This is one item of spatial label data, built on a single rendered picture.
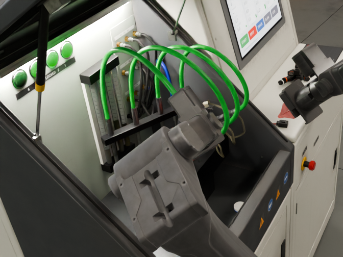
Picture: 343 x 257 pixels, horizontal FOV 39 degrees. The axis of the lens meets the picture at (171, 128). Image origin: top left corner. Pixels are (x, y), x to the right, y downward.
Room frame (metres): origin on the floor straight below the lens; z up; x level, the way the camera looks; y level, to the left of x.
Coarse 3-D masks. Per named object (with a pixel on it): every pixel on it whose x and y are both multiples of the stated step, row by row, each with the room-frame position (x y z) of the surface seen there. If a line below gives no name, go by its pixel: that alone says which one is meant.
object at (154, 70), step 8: (112, 48) 1.15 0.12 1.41; (120, 48) 1.12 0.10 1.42; (128, 48) 1.11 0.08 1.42; (104, 56) 1.18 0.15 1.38; (136, 56) 1.07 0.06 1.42; (104, 64) 1.19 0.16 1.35; (144, 64) 1.05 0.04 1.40; (152, 64) 1.04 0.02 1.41; (104, 72) 1.21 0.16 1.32; (160, 72) 1.02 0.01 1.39; (104, 80) 1.22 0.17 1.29; (160, 80) 1.01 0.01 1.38; (104, 88) 1.22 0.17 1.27; (168, 88) 0.99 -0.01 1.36; (104, 96) 1.22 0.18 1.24; (104, 104) 1.22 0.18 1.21; (104, 112) 1.23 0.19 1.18
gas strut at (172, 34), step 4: (184, 0) 1.42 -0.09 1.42; (184, 4) 1.43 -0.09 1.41; (180, 12) 1.43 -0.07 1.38; (180, 16) 1.44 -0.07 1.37; (176, 20) 1.44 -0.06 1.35; (176, 24) 1.44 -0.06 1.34; (168, 32) 1.46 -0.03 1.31; (172, 32) 1.44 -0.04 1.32; (176, 32) 1.45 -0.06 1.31; (168, 36) 1.46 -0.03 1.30; (172, 36) 1.45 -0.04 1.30; (172, 40) 1.45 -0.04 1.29; (176, 40) 1.45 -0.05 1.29
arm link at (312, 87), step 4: (312, 76) 0.97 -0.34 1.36; (312, 80) 0.97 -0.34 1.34; (316, 80) 0.95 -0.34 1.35; (312, 84) 0.96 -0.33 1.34; (312, 88) 0.95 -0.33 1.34; (312, 92) 0.95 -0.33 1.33; (316, 92) 0.94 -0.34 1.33; (316, 96) 0.94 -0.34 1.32; (320, 96) 0.93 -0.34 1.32; (328, 96) 0.93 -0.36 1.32; (332, 96) 0.93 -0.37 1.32; (320, 100) 0.94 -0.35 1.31; (324, 100) 0.94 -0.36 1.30
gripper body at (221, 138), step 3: (219, 135) 0.90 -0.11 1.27; (222, 135) 0.90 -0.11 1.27; (219, 138) 0.90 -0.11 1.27; (222, 138) 0.90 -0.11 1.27; (216, 141) 0.89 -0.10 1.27; (219, 141) 0.89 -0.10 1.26; (210, 144) 0.85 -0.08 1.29; (213, 144) 0.89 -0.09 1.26; (216, 144) 0.89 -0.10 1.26; (207, 147) 0.87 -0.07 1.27; (210, 147) 0.88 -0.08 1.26; (204, 150) 0.88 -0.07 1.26; (201, 153) 0.87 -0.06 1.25
